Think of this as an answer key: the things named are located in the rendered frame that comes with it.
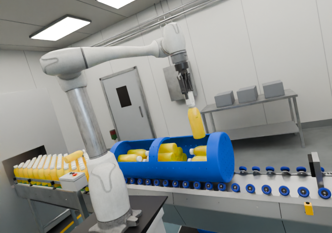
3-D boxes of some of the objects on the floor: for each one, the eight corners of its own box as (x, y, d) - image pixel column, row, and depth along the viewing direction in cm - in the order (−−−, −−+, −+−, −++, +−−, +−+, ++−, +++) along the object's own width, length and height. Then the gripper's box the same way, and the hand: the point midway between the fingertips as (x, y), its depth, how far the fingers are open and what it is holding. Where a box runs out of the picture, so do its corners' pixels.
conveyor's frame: (131, 297, 162) (97, 196, 151) (37, 249, 252) (12, 184, 242) (162, 249, 201) (137, 166, 191) (71, 222, 292) (51, 165, 281)
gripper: (180, 62, 100) (191, 107, 104) (192, 60, 114) (201, 99, 118) (167, 66, 104) (179, 109, 108) (181, 63, 118) (190, 101, 122)
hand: (189, 98), depth 112 cm, fingers closed on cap, 4 cm apart
